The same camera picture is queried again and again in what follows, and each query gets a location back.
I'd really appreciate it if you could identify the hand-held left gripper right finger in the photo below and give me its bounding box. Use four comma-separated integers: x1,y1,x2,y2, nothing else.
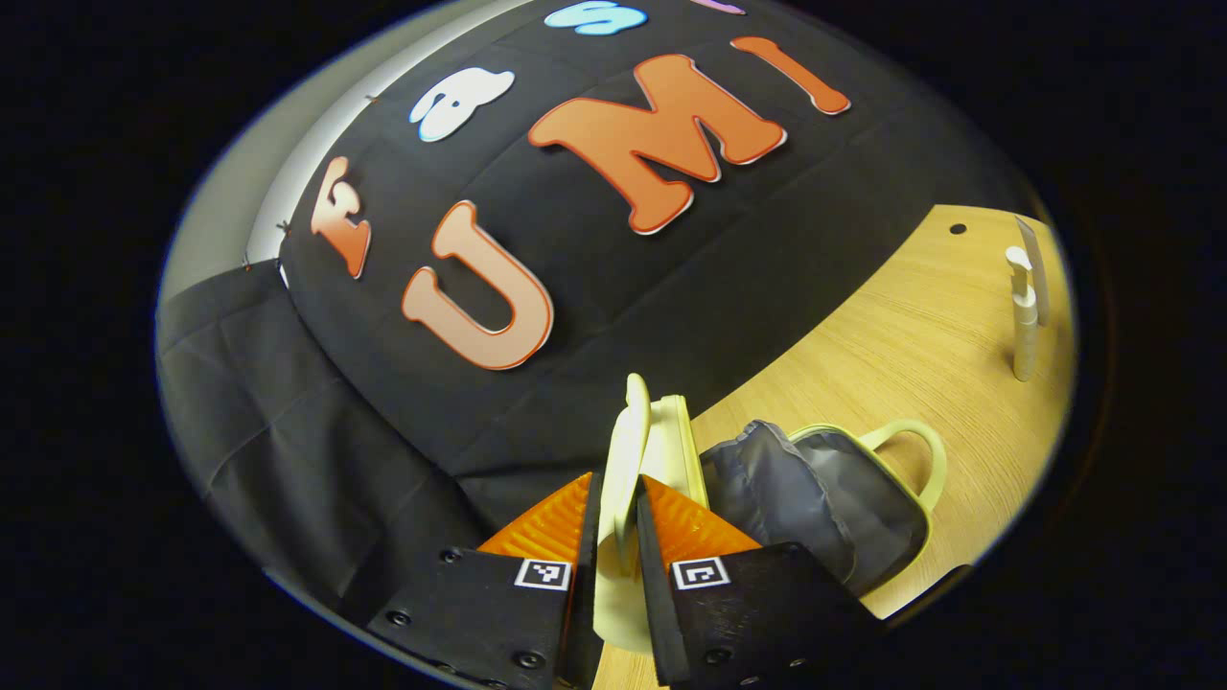
636,474,888,690

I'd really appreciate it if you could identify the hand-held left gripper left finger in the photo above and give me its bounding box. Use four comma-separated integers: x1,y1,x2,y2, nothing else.
369,471,605,690

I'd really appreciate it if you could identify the white pump bottle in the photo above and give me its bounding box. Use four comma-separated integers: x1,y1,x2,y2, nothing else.
1005,245,1040,382

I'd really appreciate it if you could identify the white squeeze tube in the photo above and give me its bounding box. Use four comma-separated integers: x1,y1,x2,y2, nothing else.
1014,216,1052,327

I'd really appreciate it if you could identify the black backdrop cloth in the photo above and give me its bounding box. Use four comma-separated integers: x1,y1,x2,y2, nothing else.
156,0,1046,624

